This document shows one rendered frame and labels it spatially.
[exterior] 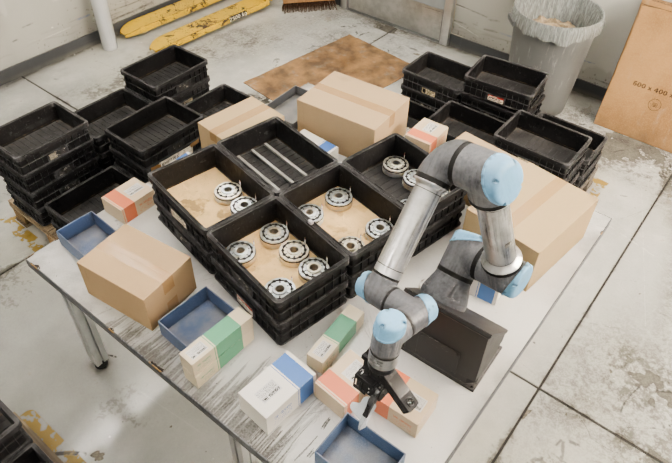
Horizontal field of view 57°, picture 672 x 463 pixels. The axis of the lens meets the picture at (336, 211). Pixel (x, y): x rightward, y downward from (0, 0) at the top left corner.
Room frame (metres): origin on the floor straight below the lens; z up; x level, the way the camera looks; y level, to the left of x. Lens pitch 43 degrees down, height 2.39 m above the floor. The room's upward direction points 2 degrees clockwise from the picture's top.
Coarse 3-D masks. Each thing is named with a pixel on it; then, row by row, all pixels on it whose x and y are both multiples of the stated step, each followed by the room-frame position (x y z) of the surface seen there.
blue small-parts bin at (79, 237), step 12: (84, 216) 1.69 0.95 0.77; (96, 216) 1.69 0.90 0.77; (60, 228) 1.62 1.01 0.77; (72, 228) 1.65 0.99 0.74; (84, 228) 1.68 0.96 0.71; (96, 228) 1.69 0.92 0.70; (108, 228) 1.64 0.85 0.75; (60, 240) 1.59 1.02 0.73; (72, 240) 1.62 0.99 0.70; (84, 240) 1.62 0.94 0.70; (96, 240) 1.62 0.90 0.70; (72, 252) 1.55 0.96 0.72; (84, 252) 1.56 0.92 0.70
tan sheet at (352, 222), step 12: (324, 204) 1.72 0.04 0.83; (360, 204) 1.73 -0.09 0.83; (324, 216) 1.66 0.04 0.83; (336, 216) 1.66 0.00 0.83; (348, 216) 1.66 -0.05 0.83; (360, 216) 1.66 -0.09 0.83; (372, 216) 1.66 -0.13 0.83; (324, 228) 1.59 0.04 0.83; (336, 228) 1.60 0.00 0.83; (348, 228) 1.60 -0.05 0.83; (360, 228) 1.60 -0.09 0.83
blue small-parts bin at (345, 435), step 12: (348, 420) 0.90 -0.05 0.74; (336, 432) 0.87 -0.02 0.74; (348, 432) 0.88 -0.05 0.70; (360, 432) 0.88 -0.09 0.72; (372, 432) 0.85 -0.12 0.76; (324, 444) 0.82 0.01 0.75; (336, 444) 0.85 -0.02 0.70; (348, 444) 0.85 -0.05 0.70; (360, 444) 0.85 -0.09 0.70; (372, 444) 0.85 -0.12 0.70; (384, 444) 0.83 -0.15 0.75; (324, 456) 0.81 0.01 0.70; (336, 456) 0.81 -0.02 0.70; (348, 456) 0.81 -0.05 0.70; (360, 456) 0.81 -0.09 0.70; (372, 456) 0.81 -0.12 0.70; (384, 456) 0.81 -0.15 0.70; (396, 456) 0.80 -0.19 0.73
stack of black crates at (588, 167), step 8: (544, 112) 3.07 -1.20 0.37; (552, 120) 3.03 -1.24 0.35; (560, 120) 3.00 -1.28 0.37; (576, 128) 2.94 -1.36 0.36; (584, 128) 2.92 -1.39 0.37; (592, 136) 2.88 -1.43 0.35; (600, 136) 2.86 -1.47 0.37; (592, 144) 2.87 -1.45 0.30; (600, 144) 2.77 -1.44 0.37; (592, 152) 2.84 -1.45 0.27; (600, 152) 2.82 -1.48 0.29; (592, 160) 2.71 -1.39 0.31; (584, 168) 2.63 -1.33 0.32; (592, 168) 2.78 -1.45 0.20; (584, 176) 2.63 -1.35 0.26; (576, 184) 2.63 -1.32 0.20
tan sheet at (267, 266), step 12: (240, 240) 1.52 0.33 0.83; (252, 240) 1.52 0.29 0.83; (264, 252) 1.47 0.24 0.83; (276, 252) 1.47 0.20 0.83; (252, 264) 1.41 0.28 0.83; (264, 264) 1.41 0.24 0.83; (276, 264) 1.41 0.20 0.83; (264, 276) 1.36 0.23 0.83; (276, 276) 1.36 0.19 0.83; (288, 276) 1.36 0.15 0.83
